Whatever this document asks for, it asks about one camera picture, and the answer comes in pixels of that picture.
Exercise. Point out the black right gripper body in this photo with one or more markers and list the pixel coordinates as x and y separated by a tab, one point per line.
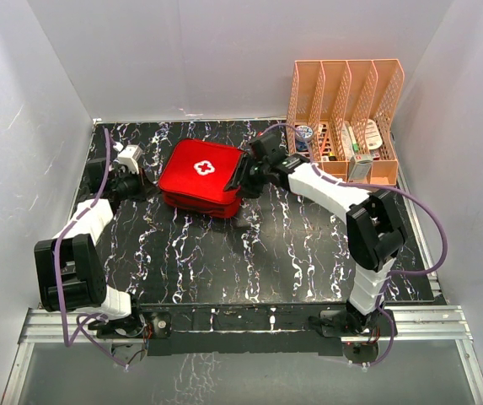
255	178

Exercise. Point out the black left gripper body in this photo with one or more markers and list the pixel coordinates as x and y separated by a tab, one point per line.
132	186

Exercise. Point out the red black medicine case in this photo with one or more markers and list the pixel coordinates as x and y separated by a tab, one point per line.
196	176

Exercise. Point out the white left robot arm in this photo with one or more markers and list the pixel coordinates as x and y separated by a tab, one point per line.
70	274

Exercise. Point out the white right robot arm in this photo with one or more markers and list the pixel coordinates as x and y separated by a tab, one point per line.
375	231

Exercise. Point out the round blue patterned tin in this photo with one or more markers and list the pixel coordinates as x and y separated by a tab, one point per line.
304	133

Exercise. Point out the grey stapler box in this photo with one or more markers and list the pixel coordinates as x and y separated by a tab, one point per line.
359	167

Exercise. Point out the peach plastic desk organizer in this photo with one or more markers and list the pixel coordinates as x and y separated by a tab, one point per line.
336	98

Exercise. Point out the pink white card pack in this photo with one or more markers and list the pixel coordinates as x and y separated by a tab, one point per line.
373	138

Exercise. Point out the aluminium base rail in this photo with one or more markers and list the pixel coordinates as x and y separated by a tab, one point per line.
405	322

